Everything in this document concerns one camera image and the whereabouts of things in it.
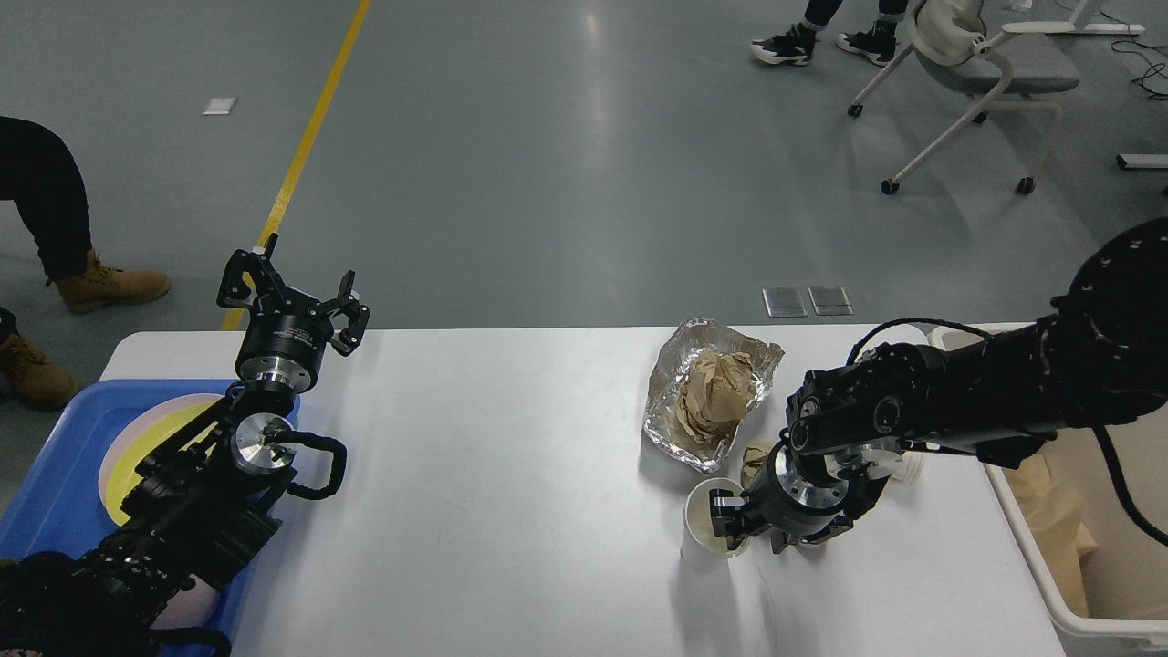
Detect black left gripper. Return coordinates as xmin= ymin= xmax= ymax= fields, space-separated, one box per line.
xmin=215 ymin=233 xmax=371 ymax=394

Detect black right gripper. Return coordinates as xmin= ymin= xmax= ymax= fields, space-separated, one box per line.
xmin=708 ymin=443 xmax=890 ymax=556

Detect brown paper ball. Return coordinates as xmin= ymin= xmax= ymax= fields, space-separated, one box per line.
xmin=739 ymin=441 xmax=776 ymax=490

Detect yellow plate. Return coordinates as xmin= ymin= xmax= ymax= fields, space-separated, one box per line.
xmin=102 ymin=400 xmax=229 ymax=528

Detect brown paper bag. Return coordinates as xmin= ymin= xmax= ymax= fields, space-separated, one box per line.
xmin=1004 ymin=454 xmax=1099 ymax=617

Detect pink mug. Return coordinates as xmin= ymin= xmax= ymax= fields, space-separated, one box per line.
xmin=151 ymin=578 xmax=221 ymax=631

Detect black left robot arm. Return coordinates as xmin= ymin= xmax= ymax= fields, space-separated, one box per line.
xmin=4 ymin=234 xmax=370 ymax=656

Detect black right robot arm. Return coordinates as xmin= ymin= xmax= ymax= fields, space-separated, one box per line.
xmin=705 ymin=219 xmax=1167 ymax=552

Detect crumpled aluminium foil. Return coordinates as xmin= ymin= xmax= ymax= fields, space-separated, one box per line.
xmin=642 ymin=318 xmax=785 ymax=473

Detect crumpled brown paper on foil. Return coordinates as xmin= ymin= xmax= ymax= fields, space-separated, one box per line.
xmin=674 ymin=350 xmax=756 ymax=445

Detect pink plate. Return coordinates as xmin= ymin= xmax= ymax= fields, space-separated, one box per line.
xmin=96 ymin=393 xmax=229 ymax=503

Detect tan boot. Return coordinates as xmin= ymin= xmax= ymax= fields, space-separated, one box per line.
xmin=46 ymin=248 xmax=172 ymax=314
xmin=1 ymin=334 xmax=82 ymax=412

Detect metal floor socket plate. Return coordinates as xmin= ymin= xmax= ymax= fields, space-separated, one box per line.
xmin=762 ymin=288 xmax=808 ymax=319

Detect seated person in black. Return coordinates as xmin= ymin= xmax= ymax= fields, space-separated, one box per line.
xmin=0 ymin=117 xmax=95 ymax=348

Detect blue plastic tray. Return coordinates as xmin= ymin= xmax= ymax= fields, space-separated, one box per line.
xmin=0 ymin=379 xmax=301 ymax=657

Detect beige plastic bin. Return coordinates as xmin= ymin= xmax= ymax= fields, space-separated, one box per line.
xmin=927 ymin=321 xmax=1168 ymax=651

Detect walking person dark trousers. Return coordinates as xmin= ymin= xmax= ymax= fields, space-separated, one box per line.
xmin=750 ymin=0 xmax=912 ymax=68

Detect white desk leg base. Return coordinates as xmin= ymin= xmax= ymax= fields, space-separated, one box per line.
xmin=1115 ymin=153 xmax=1168 ymax=171

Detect white grey office chair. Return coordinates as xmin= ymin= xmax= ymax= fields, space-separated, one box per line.
xmin=848 ymin=1 xmax=1080 ymax=195

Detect black cable on floor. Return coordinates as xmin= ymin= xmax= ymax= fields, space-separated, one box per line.
xmin=1100 ymin=9 xmax=1168 ymax=101

